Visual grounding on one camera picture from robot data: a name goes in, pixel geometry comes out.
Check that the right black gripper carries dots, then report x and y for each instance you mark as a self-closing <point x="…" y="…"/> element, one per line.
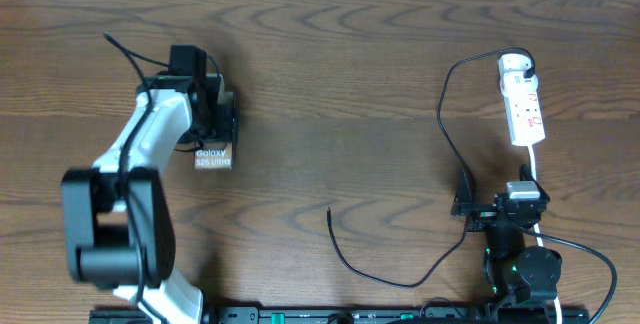
<point x="463" y="196"/>

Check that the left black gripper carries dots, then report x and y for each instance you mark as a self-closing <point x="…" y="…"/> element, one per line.
<point x="231" y="120"/>

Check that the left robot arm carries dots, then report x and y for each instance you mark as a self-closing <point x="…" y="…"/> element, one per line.
<point x="118" y="230"/>

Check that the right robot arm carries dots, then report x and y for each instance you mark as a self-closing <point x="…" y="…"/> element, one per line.
<point x="521" y="274"/>

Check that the white charger plug adapter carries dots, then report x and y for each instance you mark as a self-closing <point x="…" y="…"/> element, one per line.
<point x="513" y="62"/>

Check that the white power strip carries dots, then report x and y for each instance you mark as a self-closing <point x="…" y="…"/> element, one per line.
<point x="524" y="117"/>

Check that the black mounting rail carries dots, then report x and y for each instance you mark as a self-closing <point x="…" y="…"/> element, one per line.
<point x="438" y="313"/>

